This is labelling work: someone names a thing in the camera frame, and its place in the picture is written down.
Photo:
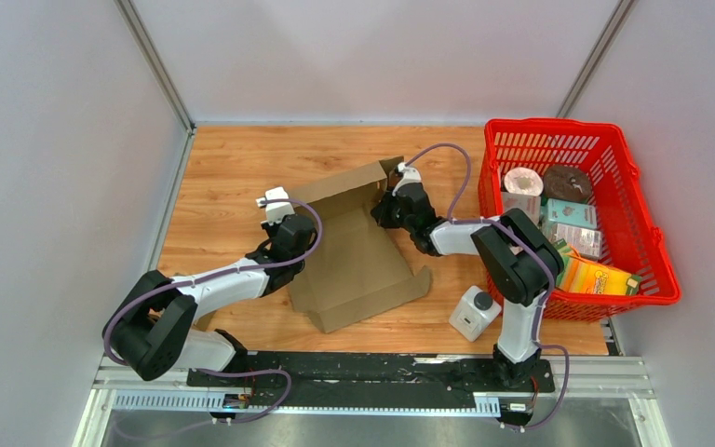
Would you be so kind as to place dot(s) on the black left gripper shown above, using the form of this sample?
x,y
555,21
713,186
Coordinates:
x,y
271,229

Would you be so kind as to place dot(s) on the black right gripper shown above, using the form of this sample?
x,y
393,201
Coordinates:
x,y
382,212

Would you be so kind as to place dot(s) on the large cardboard sheet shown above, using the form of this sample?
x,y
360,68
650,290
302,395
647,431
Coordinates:
x,y
357,270

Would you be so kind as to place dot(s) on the small brown cardboard box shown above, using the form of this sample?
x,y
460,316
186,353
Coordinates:
x,y
200,318

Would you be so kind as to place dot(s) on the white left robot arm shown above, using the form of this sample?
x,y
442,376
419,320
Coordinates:
x,y
152,331

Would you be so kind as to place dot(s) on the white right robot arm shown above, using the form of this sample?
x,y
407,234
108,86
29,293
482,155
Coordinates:
x,y
522,263

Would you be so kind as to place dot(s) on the pink grey snack box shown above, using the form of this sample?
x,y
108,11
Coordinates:
x,y
530,205

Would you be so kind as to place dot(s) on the teal snack box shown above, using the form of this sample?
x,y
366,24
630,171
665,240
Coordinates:
x,y
557,211

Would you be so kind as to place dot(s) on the white printed snack box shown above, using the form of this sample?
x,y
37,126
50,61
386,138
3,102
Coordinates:
x,y
583,241

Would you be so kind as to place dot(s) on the yellow orange snack box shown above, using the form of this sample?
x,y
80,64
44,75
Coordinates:
x,y
586,277

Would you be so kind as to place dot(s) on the white tissue roll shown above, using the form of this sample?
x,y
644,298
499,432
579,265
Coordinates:
x,y
523,181

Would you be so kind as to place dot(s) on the white bottle black cap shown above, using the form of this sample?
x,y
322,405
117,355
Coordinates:
x,y
474,313

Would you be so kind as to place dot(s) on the brown round chocolate pastry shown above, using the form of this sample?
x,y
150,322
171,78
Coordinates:
x,y
567,183

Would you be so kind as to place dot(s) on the green snack packet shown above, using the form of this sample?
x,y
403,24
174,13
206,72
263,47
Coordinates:
x,y
564,262

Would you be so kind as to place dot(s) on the red plastic basket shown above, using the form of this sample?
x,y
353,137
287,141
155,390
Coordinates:
x,y
631,241

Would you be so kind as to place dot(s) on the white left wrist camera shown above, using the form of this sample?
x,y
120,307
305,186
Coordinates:
x,y
276,205

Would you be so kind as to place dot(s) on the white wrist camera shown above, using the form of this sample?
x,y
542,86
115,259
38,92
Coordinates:
x,y
276,205
402,174

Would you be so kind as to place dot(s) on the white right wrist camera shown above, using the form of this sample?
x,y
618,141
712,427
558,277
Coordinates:
x,y
402,174

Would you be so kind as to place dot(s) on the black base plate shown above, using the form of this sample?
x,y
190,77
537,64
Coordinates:
x,y
371,381

